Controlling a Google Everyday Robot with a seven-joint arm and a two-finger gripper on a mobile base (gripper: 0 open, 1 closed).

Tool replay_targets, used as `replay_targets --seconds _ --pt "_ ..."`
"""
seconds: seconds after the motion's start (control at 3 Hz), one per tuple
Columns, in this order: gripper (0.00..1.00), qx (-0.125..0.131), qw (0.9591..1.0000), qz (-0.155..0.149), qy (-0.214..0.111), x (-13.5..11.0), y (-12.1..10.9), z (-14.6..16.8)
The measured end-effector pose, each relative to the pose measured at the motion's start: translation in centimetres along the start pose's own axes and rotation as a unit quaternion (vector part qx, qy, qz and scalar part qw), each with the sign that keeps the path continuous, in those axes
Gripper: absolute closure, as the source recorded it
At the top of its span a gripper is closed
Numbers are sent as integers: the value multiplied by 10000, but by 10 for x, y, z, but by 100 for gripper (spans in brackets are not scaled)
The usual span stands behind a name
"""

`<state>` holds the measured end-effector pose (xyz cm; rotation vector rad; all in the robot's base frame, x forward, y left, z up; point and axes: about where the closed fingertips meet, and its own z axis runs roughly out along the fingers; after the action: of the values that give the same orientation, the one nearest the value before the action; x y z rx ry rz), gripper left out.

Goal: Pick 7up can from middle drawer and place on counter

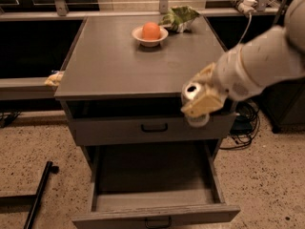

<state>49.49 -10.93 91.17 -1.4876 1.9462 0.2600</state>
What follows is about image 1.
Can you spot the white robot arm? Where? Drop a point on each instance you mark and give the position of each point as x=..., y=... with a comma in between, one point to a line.
x=247, y=69

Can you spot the green chip bag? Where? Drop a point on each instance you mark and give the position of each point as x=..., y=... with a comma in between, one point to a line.
x=179, y=18

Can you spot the grey metal side rail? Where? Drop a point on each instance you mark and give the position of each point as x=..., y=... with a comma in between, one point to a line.
x=25, y=89

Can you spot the closed grey upper drawer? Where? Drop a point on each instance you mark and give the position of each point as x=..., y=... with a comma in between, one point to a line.
x=109, y=131

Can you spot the grey drawer cabinet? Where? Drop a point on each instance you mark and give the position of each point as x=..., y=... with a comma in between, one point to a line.
x=110, y=75

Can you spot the white bowl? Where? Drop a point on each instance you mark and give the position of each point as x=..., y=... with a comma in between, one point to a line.
x=137, y=35

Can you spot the open grey lower drawer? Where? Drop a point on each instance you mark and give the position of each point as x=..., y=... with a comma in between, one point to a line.
x=154, y=186

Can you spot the yellow sponge on rail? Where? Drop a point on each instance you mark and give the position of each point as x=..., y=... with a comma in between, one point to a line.
x=54, y=79

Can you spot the black metal stand leg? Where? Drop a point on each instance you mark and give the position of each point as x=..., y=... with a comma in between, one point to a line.
x=50, y=168

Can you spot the silver 7up soda can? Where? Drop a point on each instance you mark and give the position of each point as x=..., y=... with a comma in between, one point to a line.
x=189, y=92

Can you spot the orange fruit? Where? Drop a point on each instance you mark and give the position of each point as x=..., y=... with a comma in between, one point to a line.
x=151, y=31

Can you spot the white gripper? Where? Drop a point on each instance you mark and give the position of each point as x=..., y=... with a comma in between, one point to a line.
x=229, y=74

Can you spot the white power strip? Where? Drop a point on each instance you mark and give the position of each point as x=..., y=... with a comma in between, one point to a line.
x=245, y=7

